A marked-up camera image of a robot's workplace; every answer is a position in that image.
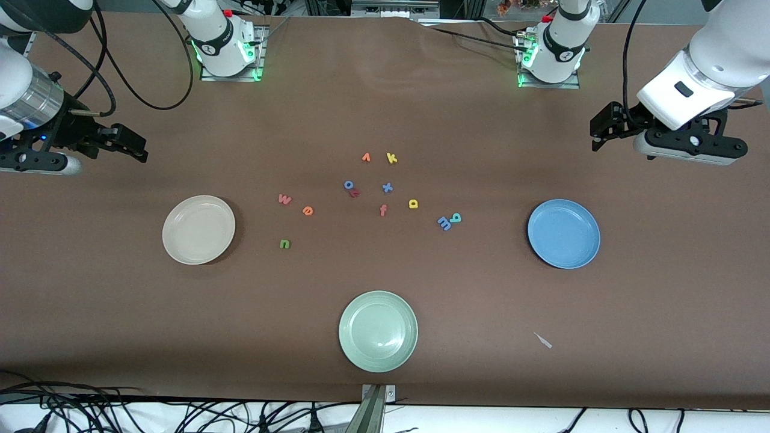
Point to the brown paper table cover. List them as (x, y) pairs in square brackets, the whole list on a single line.
[(385, 90)]

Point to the grey metal frame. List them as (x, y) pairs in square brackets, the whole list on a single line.
[(394, 8)]

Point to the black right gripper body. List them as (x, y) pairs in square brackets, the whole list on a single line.
[(71, 130)]

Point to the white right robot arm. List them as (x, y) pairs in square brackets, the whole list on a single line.
[(216, 36)]

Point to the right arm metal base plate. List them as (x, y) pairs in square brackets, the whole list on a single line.
[(262, 54)]

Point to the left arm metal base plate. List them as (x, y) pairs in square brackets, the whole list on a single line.
[(550, 85)]

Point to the pink foam letter w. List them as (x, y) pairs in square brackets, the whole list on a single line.
[(284, 199)]

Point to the pale green round plate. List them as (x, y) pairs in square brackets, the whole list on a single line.
[(378, 331)]

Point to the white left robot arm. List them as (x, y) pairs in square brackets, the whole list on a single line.
[(562, 48)]

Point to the small white paper scrap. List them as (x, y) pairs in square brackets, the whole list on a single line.
[(543, 341)]

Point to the orange dried flowers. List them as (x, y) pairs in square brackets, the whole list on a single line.
[(504, 6)]

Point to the beige round plate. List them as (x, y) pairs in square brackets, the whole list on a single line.
[(198, 230)]

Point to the blue foam letter m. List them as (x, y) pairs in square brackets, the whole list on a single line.
[(444, 224)]

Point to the blue round plate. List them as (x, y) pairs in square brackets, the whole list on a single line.
[(563, 234)]

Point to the grey metal camera mount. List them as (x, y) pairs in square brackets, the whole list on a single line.
[(376, 415)]

